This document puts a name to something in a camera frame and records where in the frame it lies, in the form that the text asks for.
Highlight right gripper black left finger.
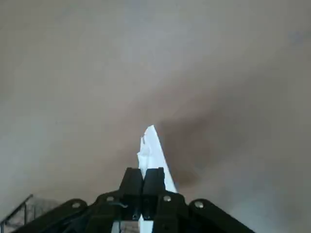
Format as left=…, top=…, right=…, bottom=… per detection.
left=14, top=167, right=144, bottom=233

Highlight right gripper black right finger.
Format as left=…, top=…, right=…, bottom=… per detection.
left=143, top=167, right=256, bottom=233

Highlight white tissue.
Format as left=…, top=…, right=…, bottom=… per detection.
left=137, top=125, right=178, bottom=233

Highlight black wire shelf rack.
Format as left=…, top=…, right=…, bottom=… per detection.
left=0, top=193, right=60, bottom=233

